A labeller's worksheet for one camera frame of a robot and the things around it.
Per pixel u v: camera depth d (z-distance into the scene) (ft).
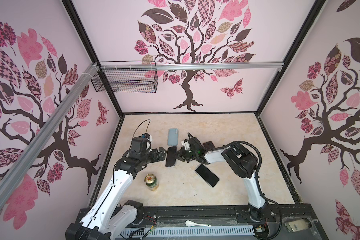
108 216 1.38
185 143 3.07
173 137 3.51
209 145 3.40
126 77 3.11
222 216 2.45
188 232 2.29
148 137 2.36
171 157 3.02
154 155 2.24
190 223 2.32
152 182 2.45
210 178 2.82
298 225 2.24
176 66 3.07
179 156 2.81
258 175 1.86
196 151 2.61
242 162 1.82
